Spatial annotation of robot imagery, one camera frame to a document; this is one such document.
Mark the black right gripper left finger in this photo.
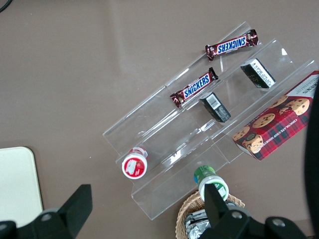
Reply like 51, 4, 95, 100
0, 184, 93, 239

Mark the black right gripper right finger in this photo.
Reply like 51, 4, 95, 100
199, 183, 311, 239

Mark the light wicker basket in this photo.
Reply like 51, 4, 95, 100
175, 191, 246, 239

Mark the cream plastic serving tray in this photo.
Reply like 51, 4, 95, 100
0, 146, 44, 228

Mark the foil wrapped package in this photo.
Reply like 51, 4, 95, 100
183, 208, 212, 239

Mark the green white yogurt cup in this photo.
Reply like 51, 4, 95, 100
193, 164, 229, 202

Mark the red white yogurt cup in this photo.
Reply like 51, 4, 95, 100
121, 146, 150, 179

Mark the clear acrylic tiered shelf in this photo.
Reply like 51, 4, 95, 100
102, 21, 319, 221

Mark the small black carton box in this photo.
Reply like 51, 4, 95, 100
240, 58, 277, 89
199, 92, 232, 123

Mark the red tartan cookie box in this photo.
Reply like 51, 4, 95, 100
231, 70, 319, 162

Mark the Snickers chocolate bar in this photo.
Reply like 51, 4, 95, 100
205, 29, 259, 62
170, 67, 219, 109

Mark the black table cable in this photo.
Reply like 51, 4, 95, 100
0, 0, 12, 13

